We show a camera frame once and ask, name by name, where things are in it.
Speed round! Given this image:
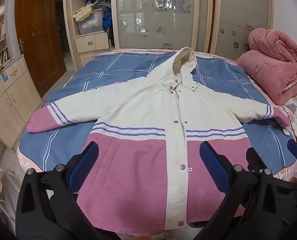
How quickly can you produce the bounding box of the rolled pink quilt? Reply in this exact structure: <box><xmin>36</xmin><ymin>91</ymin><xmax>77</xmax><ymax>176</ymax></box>
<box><xmin>235</xmin><ymin>27</ymin><xmax>297</xmax><ymax>106</ymax></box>

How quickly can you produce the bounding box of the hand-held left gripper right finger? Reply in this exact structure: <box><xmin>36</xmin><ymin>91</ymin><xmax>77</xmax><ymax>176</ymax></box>
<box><xmin>199</xmin><ymin>141</ymin><xmax>283</xmax><ymax>240</ymax></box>

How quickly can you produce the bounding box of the row of books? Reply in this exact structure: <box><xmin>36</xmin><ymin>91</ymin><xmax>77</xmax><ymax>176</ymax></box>
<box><xmin>0</xmin><ymin>47</ymin><xmax>11</xmax><ymax>65</ymax></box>

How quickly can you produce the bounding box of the light wood drawer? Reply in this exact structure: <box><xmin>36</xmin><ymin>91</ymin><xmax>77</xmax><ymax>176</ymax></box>
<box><xmin>76</xmin><ymin>31</ymin><xmax>111</xmax><ymax>53</ymax></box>
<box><xmin>79</xmin><ymin>49</ymin><xmax>112</xmax><ymax>67</ymax></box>

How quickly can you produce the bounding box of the cream and pink hooded jacket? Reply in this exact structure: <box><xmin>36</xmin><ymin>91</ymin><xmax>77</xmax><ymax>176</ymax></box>
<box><xmin>29</xmin><ymin>47</ymin><xmax>290</xmax><ymax>231</ymax></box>

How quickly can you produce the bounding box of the wardrobe with frosted glass doors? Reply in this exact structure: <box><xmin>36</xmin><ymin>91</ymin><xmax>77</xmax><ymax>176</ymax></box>
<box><xmin>63</xmin><ymin>0</ymin><xmax>275</xmax><ymax>68</ymax></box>

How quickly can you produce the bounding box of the blue striped bed sheet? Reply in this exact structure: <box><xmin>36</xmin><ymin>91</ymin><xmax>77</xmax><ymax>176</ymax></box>
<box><xmin>18</xmin><ymin>48</ymin><xmax>297</xmax><ymax>182</ymax></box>

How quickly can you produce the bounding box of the light wood side cabinet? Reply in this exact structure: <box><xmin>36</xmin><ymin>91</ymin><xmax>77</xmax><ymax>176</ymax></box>
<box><xmin>0</xmin><ymin>54</ymin><xmax>43</xmax><ymax>151</ymax></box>

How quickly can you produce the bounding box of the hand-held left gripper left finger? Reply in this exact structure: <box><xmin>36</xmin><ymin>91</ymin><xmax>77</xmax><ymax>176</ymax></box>
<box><xmin>16</xmin><ymin>141</ymin><xmax>119</xmax><ymax>240</ymax></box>

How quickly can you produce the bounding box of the crumpled beige cloth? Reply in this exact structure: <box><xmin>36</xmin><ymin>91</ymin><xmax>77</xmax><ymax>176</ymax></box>
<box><xmin>73</xmin><ymin>0</ymin><xmax>99</xmax><ymax>22</ymax></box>

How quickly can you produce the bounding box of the brown wooden door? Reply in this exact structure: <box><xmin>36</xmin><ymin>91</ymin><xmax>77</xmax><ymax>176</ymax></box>
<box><xmin>15</xmin><ymin>0</ymin><xmax>67</xmax><ymax>98</ymax></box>

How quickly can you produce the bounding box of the translucent plastic storage box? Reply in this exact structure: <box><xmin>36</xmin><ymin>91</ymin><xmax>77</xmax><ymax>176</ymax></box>
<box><xmin>77</xmin><ymin>12</ymin><xmax>106</xmax><ymax>35</ymax></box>

